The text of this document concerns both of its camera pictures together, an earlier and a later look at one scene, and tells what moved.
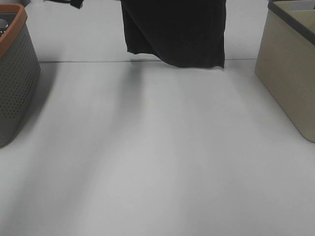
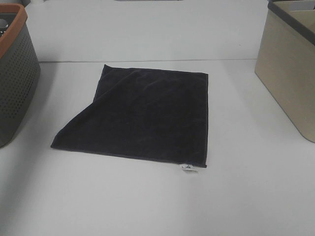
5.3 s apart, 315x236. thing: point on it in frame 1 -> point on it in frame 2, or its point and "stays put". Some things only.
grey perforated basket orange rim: [20, 71] stays put
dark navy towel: [188, 33] -> [155, 115]
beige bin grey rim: [285, 61] stays put
